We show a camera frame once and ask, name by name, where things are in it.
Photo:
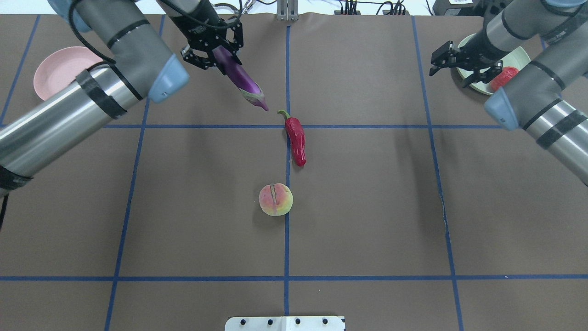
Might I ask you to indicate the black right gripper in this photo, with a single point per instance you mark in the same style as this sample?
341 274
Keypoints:
477 48

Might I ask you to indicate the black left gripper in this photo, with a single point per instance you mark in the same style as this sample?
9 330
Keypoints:
195 25

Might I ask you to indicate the purple eggplant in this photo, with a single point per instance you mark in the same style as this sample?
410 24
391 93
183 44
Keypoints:
249 89

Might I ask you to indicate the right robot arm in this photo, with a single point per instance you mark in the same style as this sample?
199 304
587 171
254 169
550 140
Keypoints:
531 100

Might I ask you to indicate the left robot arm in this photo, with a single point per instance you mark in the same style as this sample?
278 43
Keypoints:
142 66

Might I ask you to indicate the red chili pepper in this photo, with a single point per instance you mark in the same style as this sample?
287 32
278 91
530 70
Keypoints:
297 136

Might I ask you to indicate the pink plate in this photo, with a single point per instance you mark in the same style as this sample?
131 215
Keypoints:
59 69

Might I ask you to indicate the pink yellow peach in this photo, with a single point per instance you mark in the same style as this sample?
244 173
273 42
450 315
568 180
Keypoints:
275 199

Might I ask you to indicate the aluminium frame post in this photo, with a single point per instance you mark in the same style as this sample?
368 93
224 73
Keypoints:
287 10

